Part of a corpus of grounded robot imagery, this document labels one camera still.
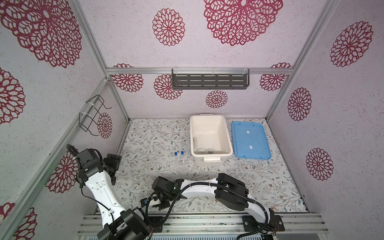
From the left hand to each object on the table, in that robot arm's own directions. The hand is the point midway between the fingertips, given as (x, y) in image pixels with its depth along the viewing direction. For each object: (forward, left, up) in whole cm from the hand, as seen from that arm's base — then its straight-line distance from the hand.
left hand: (119, 167), depth 76 cm
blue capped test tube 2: (+9, -32, -2) cm, 33 cm away
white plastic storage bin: (+30, -51, -18) cm, 62 cm away
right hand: (-12, -15, -15) cm, 24 cm away
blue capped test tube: (+8, -28, -2) cm, 30 cm away
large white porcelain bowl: (+19, -44, -15) cm, 50 cm away
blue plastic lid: (+28, -80, -17) cm, 86 cm away
